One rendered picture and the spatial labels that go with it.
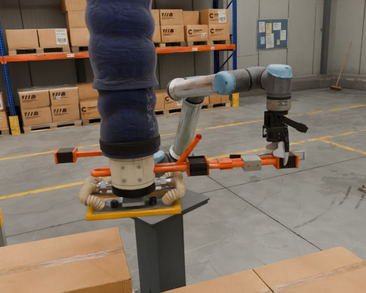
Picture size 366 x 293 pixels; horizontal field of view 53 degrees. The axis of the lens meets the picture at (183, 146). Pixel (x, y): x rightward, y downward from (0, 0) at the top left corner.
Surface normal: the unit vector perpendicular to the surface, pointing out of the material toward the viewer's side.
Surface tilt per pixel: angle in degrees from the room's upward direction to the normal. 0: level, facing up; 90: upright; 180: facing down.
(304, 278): 0
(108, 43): 73
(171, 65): 90
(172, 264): 90
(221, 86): 91
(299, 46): 91
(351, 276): 0
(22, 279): 0
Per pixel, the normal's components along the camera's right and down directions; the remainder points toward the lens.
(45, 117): 0.41, 0.24
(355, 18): -0.91, 0.15
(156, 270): -0.72, 0.22
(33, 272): -0.04, -0.96
